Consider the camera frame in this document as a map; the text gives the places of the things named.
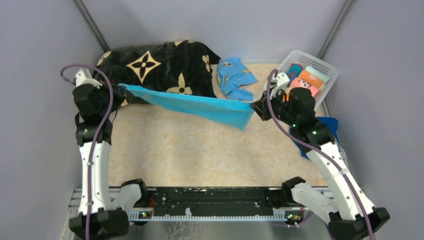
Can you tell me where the pink panda rolled towel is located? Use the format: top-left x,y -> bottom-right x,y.
288,77 -> 319,97

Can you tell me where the mint green rolled towel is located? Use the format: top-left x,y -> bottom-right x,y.
305,65 -> 330,83

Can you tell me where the orange rolled towel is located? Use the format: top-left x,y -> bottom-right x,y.
298,69 -> 325,90

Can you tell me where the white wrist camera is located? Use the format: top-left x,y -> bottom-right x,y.
75,68 -> 103,89
268,70 -> 290,100

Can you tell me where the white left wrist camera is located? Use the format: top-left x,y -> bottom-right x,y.
75,68 -> 103,89

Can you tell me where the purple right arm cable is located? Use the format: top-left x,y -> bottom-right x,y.
265,68 -> 377,240

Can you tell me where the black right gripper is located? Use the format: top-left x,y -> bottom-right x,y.
251,86 -> 299,127

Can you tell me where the bright blue terry towel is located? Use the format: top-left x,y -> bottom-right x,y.
119,83 -> 254,131

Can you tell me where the black blanket with beige flowers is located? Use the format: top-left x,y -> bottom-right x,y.
96,40 -> 221,98

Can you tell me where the aluminium frame rail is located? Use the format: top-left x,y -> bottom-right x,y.
68,187 -> 332,223

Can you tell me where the dark blue towel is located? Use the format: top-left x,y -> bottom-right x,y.
289,116 -> 340,148

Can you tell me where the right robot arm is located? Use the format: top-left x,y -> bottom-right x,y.
250,88 -> 390,240

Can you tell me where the striped rolled towel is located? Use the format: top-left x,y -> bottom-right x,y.
286,63 -> 304,83

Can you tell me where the light blue patterned cloth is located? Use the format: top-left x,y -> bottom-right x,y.
217,57 -> 258,102

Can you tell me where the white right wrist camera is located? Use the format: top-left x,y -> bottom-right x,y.
268,70 -> 290,100

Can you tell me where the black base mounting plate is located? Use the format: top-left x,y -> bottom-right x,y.
135,187 -> 301,217

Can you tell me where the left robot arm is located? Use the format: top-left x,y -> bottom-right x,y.
68,83 -> 150,240

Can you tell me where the white plastic basket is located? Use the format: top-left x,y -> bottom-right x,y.
277,50 -> 340,111

